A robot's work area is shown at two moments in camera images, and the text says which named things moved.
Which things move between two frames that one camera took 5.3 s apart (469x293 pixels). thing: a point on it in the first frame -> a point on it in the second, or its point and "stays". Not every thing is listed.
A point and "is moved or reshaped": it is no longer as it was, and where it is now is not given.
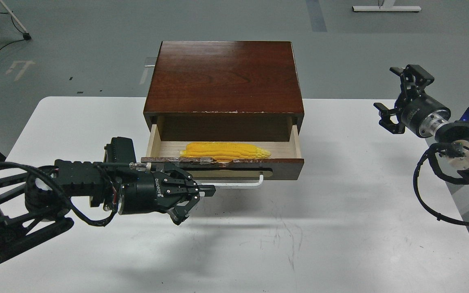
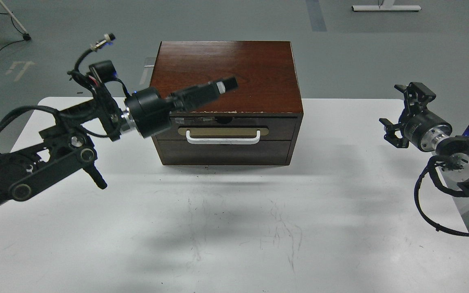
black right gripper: (421, 113) -> (424, 129)
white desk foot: (388, 6) stays
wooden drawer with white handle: (228, 156) is moved or reshaped
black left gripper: (148, 193) -> (150, 113)
